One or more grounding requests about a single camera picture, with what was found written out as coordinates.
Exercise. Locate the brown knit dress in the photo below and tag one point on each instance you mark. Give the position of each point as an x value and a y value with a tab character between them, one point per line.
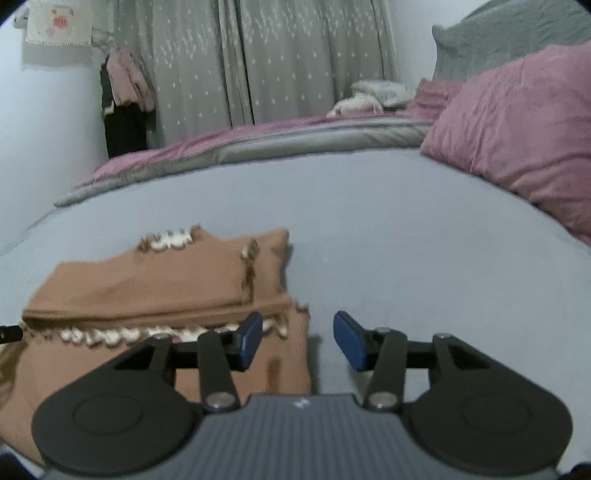
138	286

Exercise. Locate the white plush toy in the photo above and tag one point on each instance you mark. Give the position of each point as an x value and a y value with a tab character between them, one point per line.
355	105

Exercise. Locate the white cloth with pink print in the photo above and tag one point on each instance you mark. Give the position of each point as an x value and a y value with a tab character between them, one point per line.
57	23

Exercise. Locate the hanging black clothes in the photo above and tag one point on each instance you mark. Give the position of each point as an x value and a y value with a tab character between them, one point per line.
122	134

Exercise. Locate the small purple pillow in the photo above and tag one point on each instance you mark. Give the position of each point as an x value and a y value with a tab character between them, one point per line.
431	99

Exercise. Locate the grey-blue bed sheet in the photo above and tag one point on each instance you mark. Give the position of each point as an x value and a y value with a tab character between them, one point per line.
392	230

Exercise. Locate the grey star curtain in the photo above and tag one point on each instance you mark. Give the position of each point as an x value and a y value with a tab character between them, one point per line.
277	60

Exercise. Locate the large purple pillow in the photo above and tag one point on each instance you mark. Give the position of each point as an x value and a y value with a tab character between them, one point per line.
517	129

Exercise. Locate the purple and grey quilt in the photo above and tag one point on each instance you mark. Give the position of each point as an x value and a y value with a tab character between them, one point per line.
231	143

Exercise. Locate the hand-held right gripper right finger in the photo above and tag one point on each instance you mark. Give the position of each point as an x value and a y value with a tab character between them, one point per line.
351	341

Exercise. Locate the hanging pink clothes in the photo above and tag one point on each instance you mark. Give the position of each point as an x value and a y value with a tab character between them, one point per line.
127	78

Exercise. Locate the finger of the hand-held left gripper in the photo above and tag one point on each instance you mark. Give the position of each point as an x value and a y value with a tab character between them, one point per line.
9	334

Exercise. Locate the grey quilted headboard cover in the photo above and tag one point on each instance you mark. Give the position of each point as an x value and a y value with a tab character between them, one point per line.
508	32

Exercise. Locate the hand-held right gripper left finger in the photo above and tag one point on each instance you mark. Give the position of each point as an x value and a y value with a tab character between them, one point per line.
249	339

